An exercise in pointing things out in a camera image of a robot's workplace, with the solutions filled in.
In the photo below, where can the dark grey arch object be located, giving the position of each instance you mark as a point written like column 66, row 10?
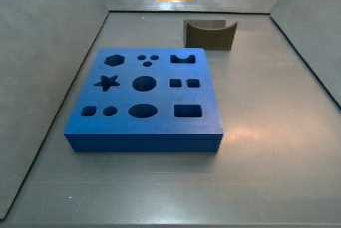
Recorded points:
column 208, row 34

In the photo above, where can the blue shape sorter block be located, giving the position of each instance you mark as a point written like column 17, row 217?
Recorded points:
column 147, row 101

